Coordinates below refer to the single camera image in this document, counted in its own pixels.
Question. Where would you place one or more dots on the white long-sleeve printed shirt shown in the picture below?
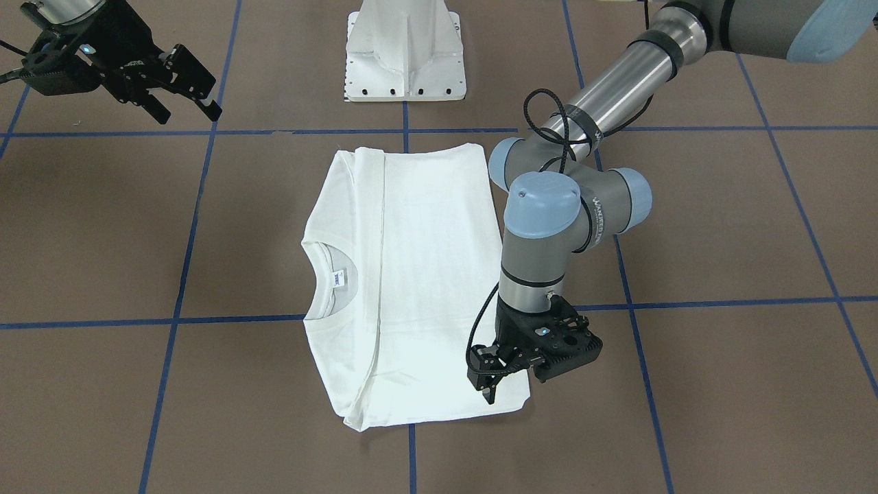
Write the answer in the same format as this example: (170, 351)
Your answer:
(405, 249)

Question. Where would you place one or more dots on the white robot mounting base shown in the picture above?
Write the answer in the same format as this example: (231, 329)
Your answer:
(404, 51)

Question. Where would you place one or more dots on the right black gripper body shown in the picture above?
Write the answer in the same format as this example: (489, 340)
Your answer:
(118, 60)

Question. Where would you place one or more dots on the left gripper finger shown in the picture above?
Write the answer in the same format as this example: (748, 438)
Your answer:
(488, 388)

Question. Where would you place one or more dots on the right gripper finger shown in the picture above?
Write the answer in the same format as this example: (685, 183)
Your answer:
(153, 107)
(190, 78)

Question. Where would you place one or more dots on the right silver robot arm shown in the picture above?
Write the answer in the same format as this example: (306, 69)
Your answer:
(137, 79)

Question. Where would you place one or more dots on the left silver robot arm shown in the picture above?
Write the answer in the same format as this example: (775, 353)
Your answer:
(561, 203)

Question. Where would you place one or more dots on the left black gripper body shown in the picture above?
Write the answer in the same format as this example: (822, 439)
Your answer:
(512, 336)

